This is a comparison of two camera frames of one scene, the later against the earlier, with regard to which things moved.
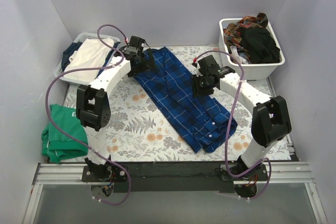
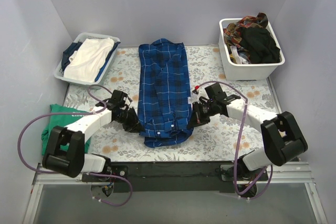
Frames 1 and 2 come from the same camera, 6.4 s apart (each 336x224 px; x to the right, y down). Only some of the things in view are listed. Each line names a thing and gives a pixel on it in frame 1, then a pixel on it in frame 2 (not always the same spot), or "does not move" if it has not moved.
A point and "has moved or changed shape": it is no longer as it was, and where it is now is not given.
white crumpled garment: (241, 60) does not move
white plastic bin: (252, 72) does not move
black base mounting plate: (172, 177) does not move
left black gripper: (146, 65) to (128, 118)
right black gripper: (198, 85) to (200, 112)
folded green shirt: (56, 144) does not move
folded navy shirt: (70, 46) does not move
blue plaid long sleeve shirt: (203, 123) has moved or changed shape
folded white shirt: (90, 53) does not move
